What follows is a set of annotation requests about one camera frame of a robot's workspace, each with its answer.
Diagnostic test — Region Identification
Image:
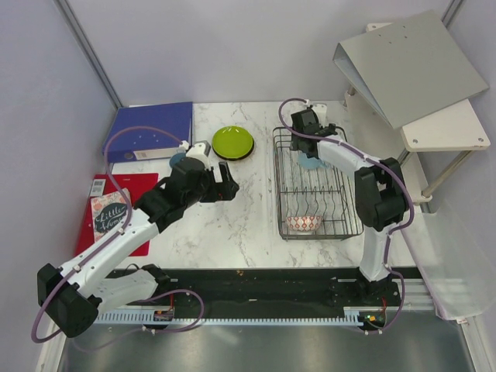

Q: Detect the lime green plate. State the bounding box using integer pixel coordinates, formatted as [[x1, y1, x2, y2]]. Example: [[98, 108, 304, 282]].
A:
[[212, 126, 255, 160]]

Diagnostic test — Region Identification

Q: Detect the light blue handled mug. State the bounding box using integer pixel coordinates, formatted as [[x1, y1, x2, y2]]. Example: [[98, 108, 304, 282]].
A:
[[298, 153, 329, 171]]

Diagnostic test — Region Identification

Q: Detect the light blue plastic tumbler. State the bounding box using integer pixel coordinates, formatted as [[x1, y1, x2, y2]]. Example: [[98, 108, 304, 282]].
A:
[[169, 153, 185, 168]]

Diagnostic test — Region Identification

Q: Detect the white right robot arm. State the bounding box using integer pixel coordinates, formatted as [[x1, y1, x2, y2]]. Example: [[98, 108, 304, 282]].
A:
[[291, 108, 410, 305]]

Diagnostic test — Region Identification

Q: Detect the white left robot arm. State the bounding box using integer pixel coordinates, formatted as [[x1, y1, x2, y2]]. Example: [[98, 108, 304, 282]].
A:
[[36, 157, 239, 338]]

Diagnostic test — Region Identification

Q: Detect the red folder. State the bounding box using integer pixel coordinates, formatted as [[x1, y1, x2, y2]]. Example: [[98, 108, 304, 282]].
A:
[[73, 173, 160, 259]]

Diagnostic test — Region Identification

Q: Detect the Little Women book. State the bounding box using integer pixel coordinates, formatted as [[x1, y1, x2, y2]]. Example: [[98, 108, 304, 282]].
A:
[[90, 191, 127, 242]]

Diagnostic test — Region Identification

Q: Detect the white two-tier shelf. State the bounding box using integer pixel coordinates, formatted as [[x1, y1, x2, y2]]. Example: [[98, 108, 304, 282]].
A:
[[345, 23, 491, 205]]

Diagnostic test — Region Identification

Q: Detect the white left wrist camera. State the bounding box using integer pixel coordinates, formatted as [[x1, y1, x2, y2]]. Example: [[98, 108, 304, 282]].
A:
[[179, 140, 212, 170]]

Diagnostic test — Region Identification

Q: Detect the blue ring binder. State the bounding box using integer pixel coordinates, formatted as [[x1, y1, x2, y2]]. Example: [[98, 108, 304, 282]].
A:
[[102, 102, 193, 163]]

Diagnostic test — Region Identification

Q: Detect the metal wire dish rack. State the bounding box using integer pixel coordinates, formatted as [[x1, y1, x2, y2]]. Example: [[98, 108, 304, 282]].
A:
[[272, 127, 363, 240]]

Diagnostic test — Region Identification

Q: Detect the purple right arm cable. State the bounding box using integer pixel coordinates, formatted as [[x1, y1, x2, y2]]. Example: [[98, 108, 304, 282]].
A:
[[277, 96, 415, 336]]

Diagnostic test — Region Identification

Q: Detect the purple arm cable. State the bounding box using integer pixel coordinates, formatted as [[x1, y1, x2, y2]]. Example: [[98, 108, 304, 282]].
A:
[[30, 126, 206, 353], [277, 96, 415, 336]]

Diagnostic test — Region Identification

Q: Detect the grey ring binder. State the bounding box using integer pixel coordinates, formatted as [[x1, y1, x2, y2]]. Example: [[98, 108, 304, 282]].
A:
[[333, 11, 488, 129]]

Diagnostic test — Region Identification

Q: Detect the light blue cable duct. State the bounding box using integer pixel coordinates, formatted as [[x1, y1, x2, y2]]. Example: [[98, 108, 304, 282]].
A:
[[94, 307, 363, 326]]

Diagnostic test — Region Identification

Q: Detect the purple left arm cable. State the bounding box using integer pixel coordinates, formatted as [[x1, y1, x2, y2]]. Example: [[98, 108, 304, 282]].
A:
[[30, 126, 206, 353]]

